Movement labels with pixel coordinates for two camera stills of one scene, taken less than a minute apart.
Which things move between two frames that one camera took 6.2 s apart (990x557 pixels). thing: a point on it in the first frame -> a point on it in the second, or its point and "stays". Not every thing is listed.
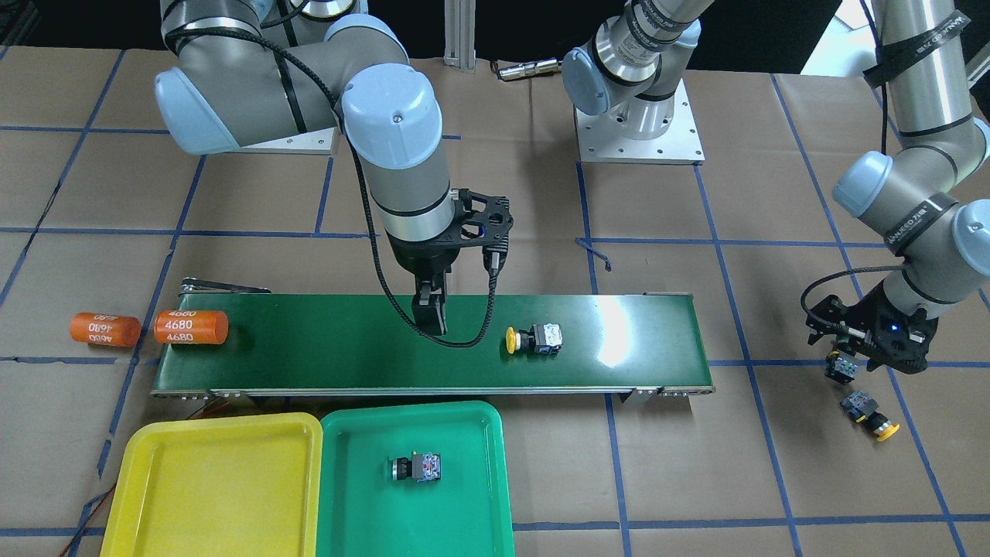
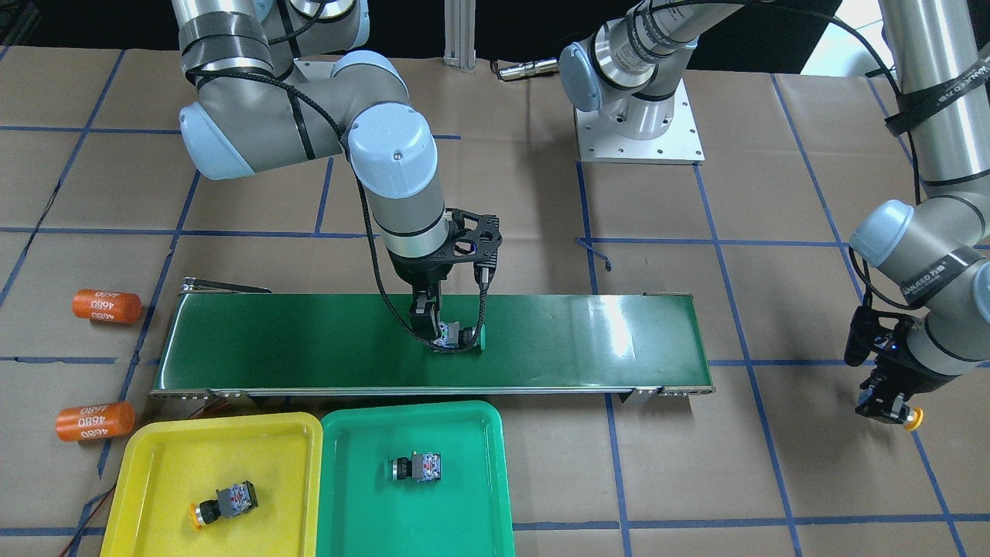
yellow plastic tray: [244, 486] stays
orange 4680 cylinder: [191, 326] -> [95, 421]
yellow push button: [541, 339] -> [230, 501]
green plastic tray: [360, 511] stays
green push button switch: [423, 467] stays
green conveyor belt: [370, 345] stays
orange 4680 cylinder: [105, 329] -> [107, 305]
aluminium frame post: [459, 34] stays
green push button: [840, 369] -> [453, 336]
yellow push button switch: [862, 408] -> [915, 419]
